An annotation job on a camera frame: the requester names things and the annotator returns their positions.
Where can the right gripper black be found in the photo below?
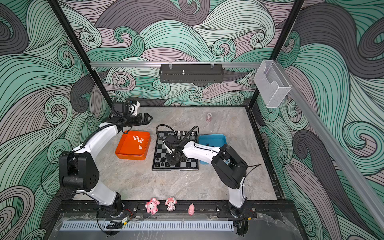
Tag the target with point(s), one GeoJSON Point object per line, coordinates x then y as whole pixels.
{"type": "Point", "coordinates": [169, 160]}

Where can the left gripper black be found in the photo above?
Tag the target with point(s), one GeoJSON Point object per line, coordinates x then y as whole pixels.
{"type": "Point", "coordinates": [145, 121]}

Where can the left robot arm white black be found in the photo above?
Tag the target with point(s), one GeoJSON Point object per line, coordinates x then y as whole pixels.
{"type": "Point", "coordinates": [78, 170]}

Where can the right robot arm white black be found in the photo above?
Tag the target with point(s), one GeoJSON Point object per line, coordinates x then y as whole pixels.
{"type": "Point", "coordinates": [227, 163]}

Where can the black white chessboard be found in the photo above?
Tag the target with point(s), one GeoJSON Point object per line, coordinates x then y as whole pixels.
{"type": "Point", "coordinates": [164, 161]}

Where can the orange plastic bin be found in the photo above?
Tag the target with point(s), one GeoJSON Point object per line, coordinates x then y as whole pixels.
{"type": "Point", "coordinates": [128, 148]}

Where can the pink hat doll figurine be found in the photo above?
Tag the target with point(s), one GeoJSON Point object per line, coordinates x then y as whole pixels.
{"type": "Point", "coordinates": [171, 204]}

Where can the blue plastic bin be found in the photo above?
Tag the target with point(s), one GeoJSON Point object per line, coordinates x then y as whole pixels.
{"type": "Point", "coordinates": [215, 140]}

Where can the pink patterned roll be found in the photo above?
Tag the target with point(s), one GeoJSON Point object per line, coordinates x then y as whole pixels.
{"type": "Point", "coordinates": [209, 117]}

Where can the pink big-eared figurine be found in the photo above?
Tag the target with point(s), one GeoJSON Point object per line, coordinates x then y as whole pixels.
{"type": "Point", "coordinates": [152, 206]}

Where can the small pink pig figurine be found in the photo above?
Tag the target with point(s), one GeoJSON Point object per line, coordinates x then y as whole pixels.
{"type": "Point", "coordinates": [191, 209]}

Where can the black hanging tray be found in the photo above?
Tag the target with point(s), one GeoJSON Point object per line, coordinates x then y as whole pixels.
{"type": "Point", "coordinates": [199, 73]}

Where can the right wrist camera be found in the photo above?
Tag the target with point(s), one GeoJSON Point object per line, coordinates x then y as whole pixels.
{"type": "Point", "coordinates": [171, 139]}

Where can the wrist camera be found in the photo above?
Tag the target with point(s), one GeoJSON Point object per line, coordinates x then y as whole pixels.
{"type": "Point", "coordinates": [171, 139]}
{"type": "Point", "coordinates": [125, 109]}

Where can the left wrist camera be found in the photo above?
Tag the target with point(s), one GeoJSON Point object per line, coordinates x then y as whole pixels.
{"type": "Point", "coordinates": [125, 109]}

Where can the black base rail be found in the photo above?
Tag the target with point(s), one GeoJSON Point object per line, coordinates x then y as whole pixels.
{"type": "Point", "coordinates": [214, 208]}

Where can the white slotted cable duct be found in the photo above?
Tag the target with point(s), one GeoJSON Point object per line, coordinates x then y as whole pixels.
{"type": "Point", "coordinates": [151, 226]}

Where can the clear plastic wall box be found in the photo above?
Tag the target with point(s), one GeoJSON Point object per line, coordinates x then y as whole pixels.
{"type": "Point", "coordinates": [272, 82]}

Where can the aluminium rail right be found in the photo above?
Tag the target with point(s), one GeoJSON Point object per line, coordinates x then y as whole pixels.
{"type": "Point", "coordinates": [308, 104]}

